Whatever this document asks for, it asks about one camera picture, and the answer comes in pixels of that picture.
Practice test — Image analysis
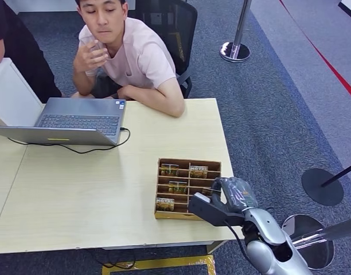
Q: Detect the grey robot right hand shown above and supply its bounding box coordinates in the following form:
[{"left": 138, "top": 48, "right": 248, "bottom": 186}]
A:
[{"left": 211, "top": 176, "right": 259, "bottom": 214}]

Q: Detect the person's left hand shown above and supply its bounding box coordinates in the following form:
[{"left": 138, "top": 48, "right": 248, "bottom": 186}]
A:
[{"left": 117, "top": 84, "right": 135, "bottom": 102}]

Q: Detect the person's right hand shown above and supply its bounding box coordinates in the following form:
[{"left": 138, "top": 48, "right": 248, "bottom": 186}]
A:
[{"left": 73, "top": 39, "right": 109, "bottom": 76}]

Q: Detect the seated person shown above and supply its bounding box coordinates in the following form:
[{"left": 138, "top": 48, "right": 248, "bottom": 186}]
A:
[{"left": 71, "top": 0, "right": 185, "bottom": 119}]

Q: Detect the brown wooden card organizer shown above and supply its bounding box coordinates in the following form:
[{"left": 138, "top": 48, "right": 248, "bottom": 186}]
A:
[{"left": 154, "top": 158, "right": 222, "bottom": 222}]

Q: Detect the person in dark clothing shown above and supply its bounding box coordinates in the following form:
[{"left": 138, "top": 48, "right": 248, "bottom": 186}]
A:
[{"left": 0, "top": 0, "right": 63, "bottom": 104}]

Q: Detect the grey laptop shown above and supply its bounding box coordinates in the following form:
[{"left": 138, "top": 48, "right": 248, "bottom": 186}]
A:
[{"left": 0, "top": 97, "right": 127, "bottom": 147}]

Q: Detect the black mesh office chair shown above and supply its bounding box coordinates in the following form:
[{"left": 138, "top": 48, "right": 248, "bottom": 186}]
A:
[{"left": 127, "top": 0, "right": 198, "bottom": 100}]

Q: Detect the white box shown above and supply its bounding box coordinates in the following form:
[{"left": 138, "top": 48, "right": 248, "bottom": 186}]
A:
[{"left": 0, "top": 57, "right": 43, "bottom": 128}]

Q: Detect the yellow floor tape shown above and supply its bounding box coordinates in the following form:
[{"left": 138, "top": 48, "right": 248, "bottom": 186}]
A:
[{"left": 101, "top": 254, "right": 217, "bottom": 275}]

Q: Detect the red floor tape line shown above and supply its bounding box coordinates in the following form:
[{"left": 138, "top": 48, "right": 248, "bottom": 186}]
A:
[{"left": 278, "top": 0, "right": 351, "bottom": 106}]

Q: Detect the black laptop cable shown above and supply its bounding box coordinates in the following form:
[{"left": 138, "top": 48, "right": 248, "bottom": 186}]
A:
[{"left": 6, "top": 127, "right": 132, "bottom": 155}]

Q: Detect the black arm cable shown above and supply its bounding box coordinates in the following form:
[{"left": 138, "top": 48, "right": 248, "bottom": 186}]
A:
[{"left": 222, "top": 221, "right": 251, "bottom": 264}]

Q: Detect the black stanchion post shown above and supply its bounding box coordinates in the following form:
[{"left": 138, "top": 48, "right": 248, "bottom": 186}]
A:
[{"left": 301, "top": 160, "right": 351, "bottom": 208}]

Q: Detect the chrome stanchion post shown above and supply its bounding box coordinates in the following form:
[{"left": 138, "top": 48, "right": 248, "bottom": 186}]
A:
[
  {"left": 281, "top": 214, "right": 351, "bottom": 271},
  {"left": 219, "top": 0, "right": 253, "bottom": 64}
]

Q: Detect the black floor cable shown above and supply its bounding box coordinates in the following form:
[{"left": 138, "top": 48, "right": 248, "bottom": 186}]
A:
[{"left": 94, "top": 250, "right": 137, "bottom": 272}]

